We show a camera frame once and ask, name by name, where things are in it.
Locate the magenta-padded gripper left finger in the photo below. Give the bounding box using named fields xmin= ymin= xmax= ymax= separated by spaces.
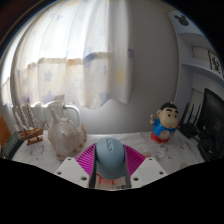
xmin=54 ymin=143 xmax=98 ymax=189

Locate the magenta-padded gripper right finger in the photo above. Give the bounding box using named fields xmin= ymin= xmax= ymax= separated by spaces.
xmin=123 ymin=143 xmax=168 ymax=188

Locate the light blue computer mouse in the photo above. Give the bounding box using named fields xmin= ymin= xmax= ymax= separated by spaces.
xmin=93 ymin=137 xmax=128 ymax=181

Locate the large white conch shell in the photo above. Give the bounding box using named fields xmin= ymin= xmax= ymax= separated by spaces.
xmin=47 ymin=108 xmax=88 ymax=160

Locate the white printed tablecloth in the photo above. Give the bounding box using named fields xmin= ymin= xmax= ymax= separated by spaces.
xmin=11 ymin=129 xmax=205 ymax=191

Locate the cartoon boy figurine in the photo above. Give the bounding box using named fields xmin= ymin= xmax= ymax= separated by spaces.
xmin=149 ymin=101 xmax=180 ymax=144

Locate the wooden model sailing ship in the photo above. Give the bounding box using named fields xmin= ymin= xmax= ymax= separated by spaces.
xmin=11 ymin=103 xmax=48 ymax=146

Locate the white radiator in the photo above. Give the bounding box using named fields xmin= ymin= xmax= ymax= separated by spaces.
xmin=31 ymin=99 xmax=81 ymax=128

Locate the black router with antennas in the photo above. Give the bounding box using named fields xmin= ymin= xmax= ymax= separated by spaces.
xmin=179 ymin=102 xmax=203 ymax=139

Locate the black computer monitor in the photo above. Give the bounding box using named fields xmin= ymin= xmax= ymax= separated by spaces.
xmin=196 ymin=87 xmax=224 ymax=163

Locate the white star-print curtain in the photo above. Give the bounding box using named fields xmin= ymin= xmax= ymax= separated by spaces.
xmin=1 ymin=0 xmax=134 ymax=111

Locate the white wall shelf unit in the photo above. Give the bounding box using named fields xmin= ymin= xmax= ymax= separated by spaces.
xmin=166 ymin=9 xmax=224 ymax=88

